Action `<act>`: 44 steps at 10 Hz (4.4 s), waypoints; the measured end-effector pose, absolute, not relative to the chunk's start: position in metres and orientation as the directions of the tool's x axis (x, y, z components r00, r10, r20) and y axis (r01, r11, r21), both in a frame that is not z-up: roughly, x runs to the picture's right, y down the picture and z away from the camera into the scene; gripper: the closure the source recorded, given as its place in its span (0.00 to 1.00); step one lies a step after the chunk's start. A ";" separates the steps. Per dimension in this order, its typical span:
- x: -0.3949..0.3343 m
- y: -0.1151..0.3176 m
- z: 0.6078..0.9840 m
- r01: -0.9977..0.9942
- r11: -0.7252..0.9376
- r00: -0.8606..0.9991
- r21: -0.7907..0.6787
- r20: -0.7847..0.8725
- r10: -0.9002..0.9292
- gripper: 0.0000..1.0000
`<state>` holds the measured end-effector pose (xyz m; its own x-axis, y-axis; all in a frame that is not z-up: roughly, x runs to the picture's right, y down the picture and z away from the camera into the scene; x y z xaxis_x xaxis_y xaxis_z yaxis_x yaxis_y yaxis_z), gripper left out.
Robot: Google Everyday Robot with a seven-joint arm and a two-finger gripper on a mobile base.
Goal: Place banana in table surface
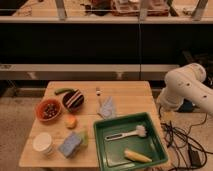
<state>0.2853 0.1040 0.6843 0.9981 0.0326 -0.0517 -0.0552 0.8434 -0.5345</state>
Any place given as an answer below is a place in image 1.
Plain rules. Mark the yellow banana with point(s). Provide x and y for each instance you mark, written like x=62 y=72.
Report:
x=134 y=156

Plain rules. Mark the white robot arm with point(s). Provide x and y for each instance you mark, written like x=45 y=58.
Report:
x=186 y=83

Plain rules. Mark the blue grey cloth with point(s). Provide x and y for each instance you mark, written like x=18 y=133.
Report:
x=107 y=108

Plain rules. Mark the striped brown round ball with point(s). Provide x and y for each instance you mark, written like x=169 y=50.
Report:
x=72 y=101

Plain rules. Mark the green pepper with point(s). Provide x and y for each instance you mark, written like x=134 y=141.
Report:
x=63 y=90

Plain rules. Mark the orange fruit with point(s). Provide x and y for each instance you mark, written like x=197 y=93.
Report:
x=70 y=121

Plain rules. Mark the white dish brush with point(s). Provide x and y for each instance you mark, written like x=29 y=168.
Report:
x=139 y=131

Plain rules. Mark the orange bowl with beans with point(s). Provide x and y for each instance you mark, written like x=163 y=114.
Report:
x=48 y=110

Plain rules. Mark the blue yellow sponge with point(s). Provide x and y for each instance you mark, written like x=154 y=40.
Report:
x=73 y=143

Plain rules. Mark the wooden table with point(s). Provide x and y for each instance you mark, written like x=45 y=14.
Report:
x=129 y=97

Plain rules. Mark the green plastic tray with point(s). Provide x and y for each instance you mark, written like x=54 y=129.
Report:
x=111 y=153

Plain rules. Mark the white plastic cup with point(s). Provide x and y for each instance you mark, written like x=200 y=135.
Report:
x=43 y=143

